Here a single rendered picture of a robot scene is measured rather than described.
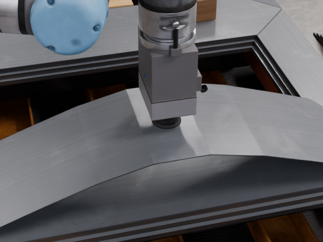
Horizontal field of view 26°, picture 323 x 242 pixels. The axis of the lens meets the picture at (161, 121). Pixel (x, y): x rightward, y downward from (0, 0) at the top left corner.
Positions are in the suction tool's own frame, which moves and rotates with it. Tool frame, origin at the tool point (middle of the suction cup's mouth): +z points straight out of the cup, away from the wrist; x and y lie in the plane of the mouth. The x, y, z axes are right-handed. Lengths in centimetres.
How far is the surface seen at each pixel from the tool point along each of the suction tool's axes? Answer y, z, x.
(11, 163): 2.1, 4.5, 22.7
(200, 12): 43.2, 6.5, -18.0
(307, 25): 52, 18, -47
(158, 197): -5.0, 9.0, 2.4
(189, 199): -6.5, 9.0, -2.0
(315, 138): -2.7, 4.3, -22.8
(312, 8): 59, 18, -51
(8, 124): 40, 25, 23
